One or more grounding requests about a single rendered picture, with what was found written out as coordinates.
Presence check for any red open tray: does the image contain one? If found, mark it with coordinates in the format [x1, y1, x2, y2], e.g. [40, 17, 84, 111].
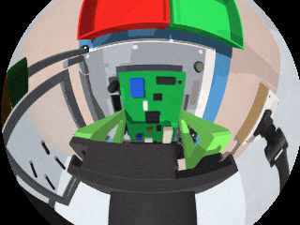
[77, 0, 170, 40]

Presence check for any green bin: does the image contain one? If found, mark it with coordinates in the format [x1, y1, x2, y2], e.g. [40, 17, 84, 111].
[169, 0, 244, 50]

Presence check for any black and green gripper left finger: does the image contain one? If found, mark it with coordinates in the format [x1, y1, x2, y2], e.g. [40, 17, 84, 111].
[73, 109, 127, 143]

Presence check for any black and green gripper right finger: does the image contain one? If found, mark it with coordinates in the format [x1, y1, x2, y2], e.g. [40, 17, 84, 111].
[178, 109, 232, 170]

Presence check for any green circuit board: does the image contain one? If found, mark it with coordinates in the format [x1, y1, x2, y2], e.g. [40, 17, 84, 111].
[118, 70, 186, 143]

